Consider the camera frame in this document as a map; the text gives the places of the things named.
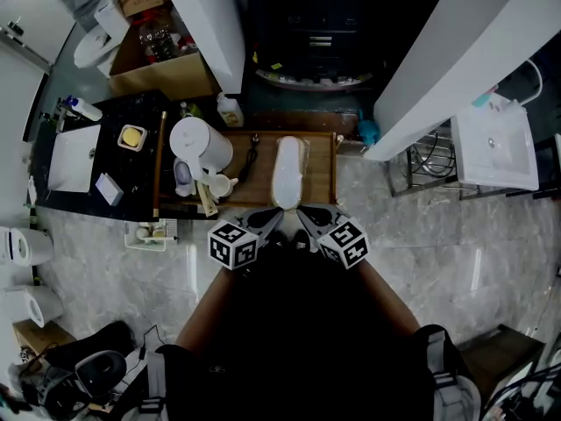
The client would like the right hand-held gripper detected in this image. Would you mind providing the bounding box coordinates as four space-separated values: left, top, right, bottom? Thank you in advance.
296 204 371 271

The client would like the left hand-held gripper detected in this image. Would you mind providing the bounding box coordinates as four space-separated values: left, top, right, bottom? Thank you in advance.
207 207 287 272

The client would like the person's left forearm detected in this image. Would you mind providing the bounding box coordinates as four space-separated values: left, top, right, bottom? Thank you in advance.
174 264 249 355

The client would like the person's right forearm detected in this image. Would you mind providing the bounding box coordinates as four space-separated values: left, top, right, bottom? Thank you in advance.
349 259 423 338

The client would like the wooden tray table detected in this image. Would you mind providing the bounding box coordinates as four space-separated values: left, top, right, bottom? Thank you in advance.
152 111 339 219

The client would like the light wooden box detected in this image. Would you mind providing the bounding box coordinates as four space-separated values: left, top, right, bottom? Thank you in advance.
194 179 219 218

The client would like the white and purple cup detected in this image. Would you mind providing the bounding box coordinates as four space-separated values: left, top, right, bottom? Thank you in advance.
173 157 197 197

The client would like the white electric kettle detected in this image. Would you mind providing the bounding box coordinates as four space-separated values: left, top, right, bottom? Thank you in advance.
168 116 234 182

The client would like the clear plastic detergent bottle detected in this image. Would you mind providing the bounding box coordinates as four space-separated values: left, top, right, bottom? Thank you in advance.
216 91 245 129

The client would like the person's black clothing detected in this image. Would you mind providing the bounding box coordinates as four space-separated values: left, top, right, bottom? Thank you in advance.
144 230 483 421

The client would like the metal washbasin rack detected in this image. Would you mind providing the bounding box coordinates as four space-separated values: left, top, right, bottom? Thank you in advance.
387 123 483 201

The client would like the green bottle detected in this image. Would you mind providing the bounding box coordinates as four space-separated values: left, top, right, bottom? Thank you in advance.
179 100 203 120

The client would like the black marble countertop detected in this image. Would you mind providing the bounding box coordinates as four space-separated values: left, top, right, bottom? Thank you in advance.
32 89 174 224

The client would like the soap dish with yellow soap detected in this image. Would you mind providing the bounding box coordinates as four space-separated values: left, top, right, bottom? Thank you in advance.
117 123 148 152

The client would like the white tissue pack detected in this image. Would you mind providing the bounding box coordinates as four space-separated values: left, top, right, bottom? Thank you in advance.
94 172 125 207

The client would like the large open cardboard box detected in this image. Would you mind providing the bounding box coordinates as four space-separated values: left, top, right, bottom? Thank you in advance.
108 13 222 102

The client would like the dark washing machine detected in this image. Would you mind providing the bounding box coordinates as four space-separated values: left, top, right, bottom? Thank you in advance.
244 0 394 94

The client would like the white partition panel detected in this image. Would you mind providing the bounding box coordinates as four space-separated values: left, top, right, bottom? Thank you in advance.
154 0 247 96
362 0 561 162

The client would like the white laundry washbasin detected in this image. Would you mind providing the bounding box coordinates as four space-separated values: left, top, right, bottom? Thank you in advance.
449 94 541 192

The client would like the white square sink basin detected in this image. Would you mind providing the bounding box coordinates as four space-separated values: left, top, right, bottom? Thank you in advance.
46 123 103 194

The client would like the black bag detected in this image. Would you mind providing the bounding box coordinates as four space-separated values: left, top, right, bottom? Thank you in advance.
42 319 138 373

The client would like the white bottle with blue pump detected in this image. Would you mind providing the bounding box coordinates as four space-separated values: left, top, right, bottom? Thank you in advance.
64 95 104 123

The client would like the metal faucet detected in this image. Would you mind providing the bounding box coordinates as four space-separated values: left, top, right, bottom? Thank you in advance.
41 96 82 134

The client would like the grey and black headset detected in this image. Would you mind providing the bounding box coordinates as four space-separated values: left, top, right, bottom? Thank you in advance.
41 348 129 416

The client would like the dark brown box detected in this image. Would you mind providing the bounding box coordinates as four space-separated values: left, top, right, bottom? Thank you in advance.
458 324 548 405

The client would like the white round bin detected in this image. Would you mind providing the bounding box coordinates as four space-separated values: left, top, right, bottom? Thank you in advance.
0 225 55 268
0 284 66 329

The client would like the brown cardboard box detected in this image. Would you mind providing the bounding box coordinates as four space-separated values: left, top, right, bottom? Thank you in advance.
11 319 79 361

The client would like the black power cable with plug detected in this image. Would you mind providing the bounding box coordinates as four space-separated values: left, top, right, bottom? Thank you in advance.
238 132 263 182

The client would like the white wire basket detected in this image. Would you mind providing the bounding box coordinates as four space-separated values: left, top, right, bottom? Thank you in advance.
123 218 180 253

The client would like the white hose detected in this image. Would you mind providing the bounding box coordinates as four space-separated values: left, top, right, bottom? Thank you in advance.
518 58 544 107

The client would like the bundle of black cables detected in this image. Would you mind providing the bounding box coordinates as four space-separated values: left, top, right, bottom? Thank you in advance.
479 360 561 421

